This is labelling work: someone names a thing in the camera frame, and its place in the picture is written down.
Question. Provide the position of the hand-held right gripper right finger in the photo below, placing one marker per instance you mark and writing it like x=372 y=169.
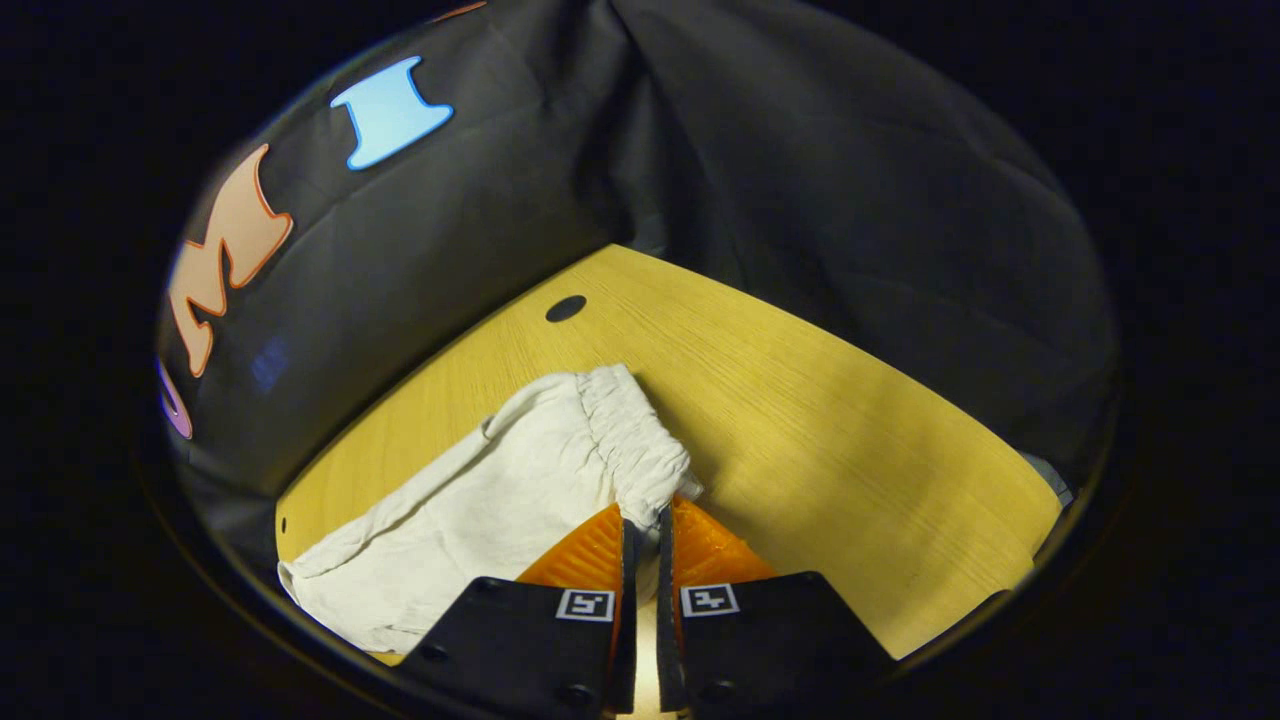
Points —
x=668 y=650

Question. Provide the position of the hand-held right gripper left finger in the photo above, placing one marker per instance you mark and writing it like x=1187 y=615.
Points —
x=627 y=640

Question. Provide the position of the white jeans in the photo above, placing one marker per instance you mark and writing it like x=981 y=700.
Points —
x=480 y=510

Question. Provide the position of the black backdrop cloth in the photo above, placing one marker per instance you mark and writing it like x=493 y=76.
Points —
x=750 y=150

